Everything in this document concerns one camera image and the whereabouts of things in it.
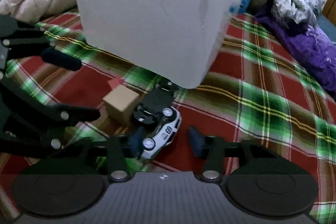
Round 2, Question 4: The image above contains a brown cardboard cube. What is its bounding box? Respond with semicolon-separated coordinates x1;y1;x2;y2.
102;84;140;125

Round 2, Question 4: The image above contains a white toy car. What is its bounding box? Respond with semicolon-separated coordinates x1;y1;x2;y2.
139;106;182;160

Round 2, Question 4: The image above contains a black toy car upside down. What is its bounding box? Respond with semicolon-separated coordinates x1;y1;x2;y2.
131;81;179;126

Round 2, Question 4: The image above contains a plaid bed sheet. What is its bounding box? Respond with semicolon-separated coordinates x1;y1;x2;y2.
7;10;335;223

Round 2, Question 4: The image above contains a white plastic storage bin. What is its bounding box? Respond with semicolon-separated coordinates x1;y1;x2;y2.
76;0;245;89

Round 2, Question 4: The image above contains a purple garment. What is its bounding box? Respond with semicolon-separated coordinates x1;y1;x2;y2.
255;12;335;98

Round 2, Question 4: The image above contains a patchwork pillow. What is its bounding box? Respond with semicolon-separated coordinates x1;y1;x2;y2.
318;15;336;43

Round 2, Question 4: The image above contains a wooden headboard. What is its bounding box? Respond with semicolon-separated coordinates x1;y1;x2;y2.
322;0;336;25

